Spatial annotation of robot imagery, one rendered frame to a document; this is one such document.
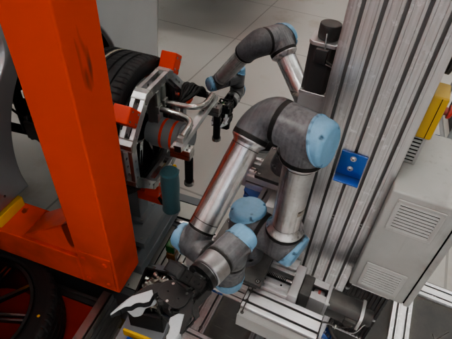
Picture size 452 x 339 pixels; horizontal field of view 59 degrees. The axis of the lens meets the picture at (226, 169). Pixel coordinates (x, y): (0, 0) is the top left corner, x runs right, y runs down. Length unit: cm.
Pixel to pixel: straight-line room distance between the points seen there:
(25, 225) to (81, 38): 98
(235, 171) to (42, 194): 209
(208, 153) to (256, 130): 210
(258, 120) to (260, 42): 77
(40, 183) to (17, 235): 125
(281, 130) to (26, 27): 62
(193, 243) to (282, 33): 104
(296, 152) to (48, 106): 64
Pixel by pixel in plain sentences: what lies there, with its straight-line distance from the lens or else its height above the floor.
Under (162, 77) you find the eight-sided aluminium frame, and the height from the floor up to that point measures 112.
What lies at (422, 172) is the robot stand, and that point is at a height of 123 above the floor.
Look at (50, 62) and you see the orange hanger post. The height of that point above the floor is 152.
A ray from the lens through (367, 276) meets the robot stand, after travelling 146.
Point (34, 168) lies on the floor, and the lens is 316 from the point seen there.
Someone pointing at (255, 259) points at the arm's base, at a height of 84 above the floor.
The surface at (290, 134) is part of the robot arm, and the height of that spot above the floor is 143.
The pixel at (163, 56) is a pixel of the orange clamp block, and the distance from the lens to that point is 187.
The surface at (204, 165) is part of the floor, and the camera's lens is 297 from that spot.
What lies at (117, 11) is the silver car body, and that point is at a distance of 219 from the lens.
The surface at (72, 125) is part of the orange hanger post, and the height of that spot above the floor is 134.
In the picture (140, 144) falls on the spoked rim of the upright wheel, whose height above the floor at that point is 77.
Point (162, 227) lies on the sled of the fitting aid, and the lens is 239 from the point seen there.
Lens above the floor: 198
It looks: 42 degrees down
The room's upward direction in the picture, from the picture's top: 4 degrees clockwise
